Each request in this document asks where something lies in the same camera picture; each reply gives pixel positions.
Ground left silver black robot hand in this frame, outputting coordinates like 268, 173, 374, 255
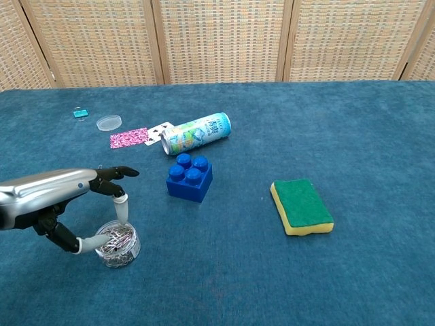
0, 165, 141, 255

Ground clear plastic lid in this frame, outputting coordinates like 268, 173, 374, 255
96, 114, 122, 132

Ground clear container of paperclips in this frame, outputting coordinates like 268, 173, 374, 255
94, 219, 141, 269

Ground pink patterned card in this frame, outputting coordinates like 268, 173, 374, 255
109, 127, 149, 149

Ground white clubs playing card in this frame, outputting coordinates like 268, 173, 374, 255
143, 121, 175, 147

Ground woven bamboo screen panel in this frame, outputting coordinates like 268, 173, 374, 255
151, 0, 295, 86
0, 0, 57, 92
402, 0, 435, 82
20, 0, 166, 89
283, 0, 429, 82

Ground blue toy building block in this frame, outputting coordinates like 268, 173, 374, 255
165, 153, 214, 204

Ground light blue drink can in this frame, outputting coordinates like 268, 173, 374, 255
160, 111, 233, 156

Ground green yellow sponge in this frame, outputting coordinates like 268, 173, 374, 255
270, 178, 335, 237

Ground blue felt table cover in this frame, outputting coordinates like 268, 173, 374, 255
0, 80, 435, 326

